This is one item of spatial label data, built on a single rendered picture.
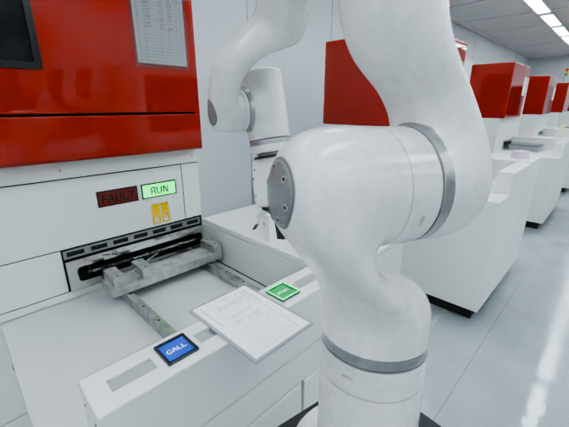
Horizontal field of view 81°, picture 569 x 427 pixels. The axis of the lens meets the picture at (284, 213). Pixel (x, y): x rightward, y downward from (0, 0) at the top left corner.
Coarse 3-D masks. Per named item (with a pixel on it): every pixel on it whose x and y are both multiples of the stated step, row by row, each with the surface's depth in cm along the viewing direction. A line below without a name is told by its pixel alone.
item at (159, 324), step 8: (120, 296) 99; (128, 296) 94; (136, 296) 94; (136, 304) 90; (144, 304) 90; (136, 312) 92; (144, 312) 87; (152, 312) 87; (152, 320) 84; (160, 320) 83; (160, 328) 81; (168, 328) 81
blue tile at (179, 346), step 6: (180, 336) 60; (174, 342) 59; (180, 342) 59; (186, 342) 59; (162, 348) 57; (168, 348) 57; (174, 348) 57; (180, 348) 57; (186, 348) 57; (192, 348) 57; (168, 354) 56; (174, 354) 56; (180, 354) 56; (168, 360) 55
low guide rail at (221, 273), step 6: (204, 264) 115; (210, 264) 113; (216, 264) 113; (210, 270) 113; (216, 270) 110; (222, 270) 109; (222, 276) 108; (228, 276) 106; (234, 276) 105; (228, 282) 106; (234, 282) 104; (240, 282) 101; (246, 282) 101; (252, 288) 98; (258, 288) 98
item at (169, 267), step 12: (192, 252) 115; (204, 252) 115; (216, 252) 115; (156, 264) 106; (168, 264) 106; (180, 264) 106; (192, 264) 109; (132, 276) 99; (156, 276) 100; (168, 276) 104; (108, 288) 94; (120, 288) 93; (132, 288) 96
